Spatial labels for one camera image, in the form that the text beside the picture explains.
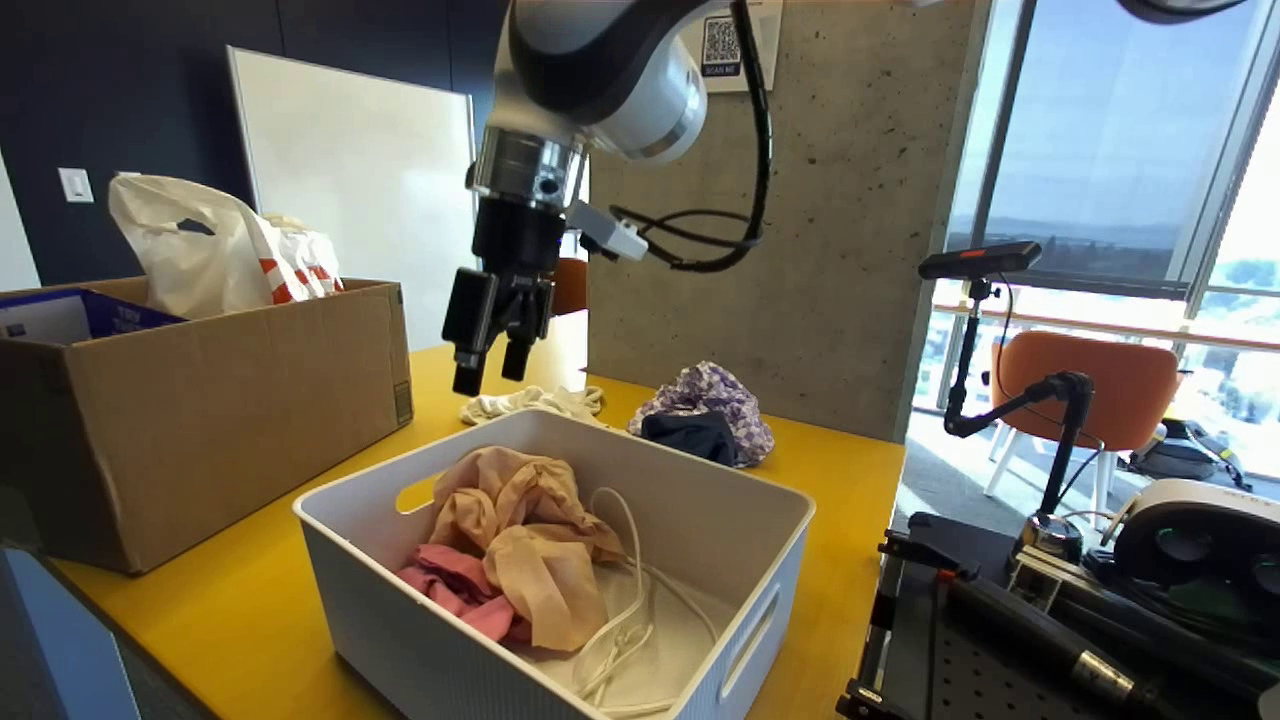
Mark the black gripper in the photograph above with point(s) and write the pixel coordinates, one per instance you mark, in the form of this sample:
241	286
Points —
518	243

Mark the peach beige cloth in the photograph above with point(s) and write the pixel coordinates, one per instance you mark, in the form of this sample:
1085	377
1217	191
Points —
535	533

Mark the navy blue cloth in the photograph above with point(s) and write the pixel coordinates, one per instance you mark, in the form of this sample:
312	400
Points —
693	436

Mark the purple white checkered cloth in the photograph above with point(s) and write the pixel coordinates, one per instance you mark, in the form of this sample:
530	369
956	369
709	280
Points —
726	393

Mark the pink cloth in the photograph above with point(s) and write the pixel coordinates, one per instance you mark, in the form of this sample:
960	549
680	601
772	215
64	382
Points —
460	587

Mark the white plastic basket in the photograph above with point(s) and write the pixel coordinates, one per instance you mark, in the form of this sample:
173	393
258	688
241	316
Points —
424	665

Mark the white board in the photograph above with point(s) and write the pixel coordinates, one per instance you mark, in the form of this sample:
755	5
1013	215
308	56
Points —
374	184

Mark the white plastic bag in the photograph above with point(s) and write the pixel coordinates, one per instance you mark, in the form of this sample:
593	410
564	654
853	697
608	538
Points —
203	254

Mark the brown cardboard box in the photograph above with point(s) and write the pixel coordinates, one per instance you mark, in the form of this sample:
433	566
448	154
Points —
203	424

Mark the white QR code sign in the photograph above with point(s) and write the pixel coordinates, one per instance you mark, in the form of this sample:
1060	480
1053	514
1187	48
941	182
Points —
726	45

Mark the grey concrete pillar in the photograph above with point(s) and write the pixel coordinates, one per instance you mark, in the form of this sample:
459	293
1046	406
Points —
853	243

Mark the blue item in cardboard box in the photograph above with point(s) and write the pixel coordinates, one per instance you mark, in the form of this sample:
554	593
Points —
81	316

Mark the blue grey panel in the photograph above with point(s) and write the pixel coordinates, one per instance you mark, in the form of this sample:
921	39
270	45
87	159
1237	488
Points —
54	654

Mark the black grey handheld tool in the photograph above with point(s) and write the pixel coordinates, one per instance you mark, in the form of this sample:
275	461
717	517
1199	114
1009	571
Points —
1024	635

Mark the orange chair with white legs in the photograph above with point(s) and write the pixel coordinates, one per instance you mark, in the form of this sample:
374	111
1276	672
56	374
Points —
1105	387

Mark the orange window railing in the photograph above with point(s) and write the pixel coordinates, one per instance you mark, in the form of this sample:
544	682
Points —
1201	326

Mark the white grey headset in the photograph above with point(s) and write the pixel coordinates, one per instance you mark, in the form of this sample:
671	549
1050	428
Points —
1192	543

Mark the orange chair with dark frame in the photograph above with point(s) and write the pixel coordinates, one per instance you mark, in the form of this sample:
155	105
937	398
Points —
574	286

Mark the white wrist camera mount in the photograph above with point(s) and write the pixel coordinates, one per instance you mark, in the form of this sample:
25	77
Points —
604	232

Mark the white light switch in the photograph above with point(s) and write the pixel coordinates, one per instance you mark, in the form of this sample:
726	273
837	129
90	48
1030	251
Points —
77	184

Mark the white wall panel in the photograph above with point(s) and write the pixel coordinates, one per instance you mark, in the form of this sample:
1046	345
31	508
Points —
13	226

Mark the black jointed camera stand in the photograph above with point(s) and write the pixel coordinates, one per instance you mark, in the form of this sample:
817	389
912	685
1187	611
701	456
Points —
1065	414

